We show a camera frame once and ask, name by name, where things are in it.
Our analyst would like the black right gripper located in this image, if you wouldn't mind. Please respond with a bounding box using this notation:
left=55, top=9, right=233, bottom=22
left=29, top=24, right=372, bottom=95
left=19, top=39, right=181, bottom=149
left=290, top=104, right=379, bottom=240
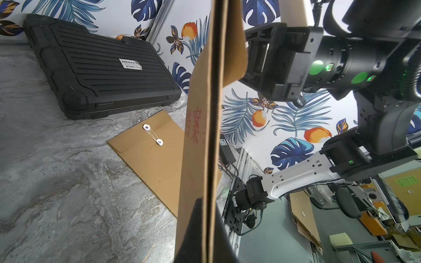
left=240, top=23, right=323, bottom=103

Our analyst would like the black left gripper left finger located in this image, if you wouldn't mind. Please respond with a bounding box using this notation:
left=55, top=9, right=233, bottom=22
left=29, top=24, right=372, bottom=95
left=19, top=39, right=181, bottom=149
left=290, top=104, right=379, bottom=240
left=174, top=198, right=202, bottom=263

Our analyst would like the black power adapter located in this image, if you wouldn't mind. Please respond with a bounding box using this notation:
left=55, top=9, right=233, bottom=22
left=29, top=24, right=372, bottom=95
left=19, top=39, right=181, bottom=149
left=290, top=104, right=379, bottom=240
left=219, top=133, right=236, bottom=165

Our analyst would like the black plastic tool case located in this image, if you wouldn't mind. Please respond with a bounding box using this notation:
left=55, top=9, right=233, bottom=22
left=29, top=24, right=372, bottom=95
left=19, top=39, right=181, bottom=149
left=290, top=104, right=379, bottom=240
left=23, top=14, right=182, bottom=120

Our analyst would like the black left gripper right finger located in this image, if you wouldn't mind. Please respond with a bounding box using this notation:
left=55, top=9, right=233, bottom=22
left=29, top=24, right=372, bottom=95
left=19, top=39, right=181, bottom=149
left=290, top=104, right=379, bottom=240
left=213, top=207, right=238, bottom=263

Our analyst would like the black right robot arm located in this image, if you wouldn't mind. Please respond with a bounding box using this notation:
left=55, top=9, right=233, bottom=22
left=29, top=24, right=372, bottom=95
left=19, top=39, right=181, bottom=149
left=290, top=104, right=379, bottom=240
left=221, top=1, right=421, bottom=211

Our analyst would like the brown kraft file bag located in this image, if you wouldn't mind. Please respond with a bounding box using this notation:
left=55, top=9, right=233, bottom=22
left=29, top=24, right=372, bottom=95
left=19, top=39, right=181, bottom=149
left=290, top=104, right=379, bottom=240
left=107, top=108, right=205, bottom=216
left=175, top=1, right=248, bottom=263

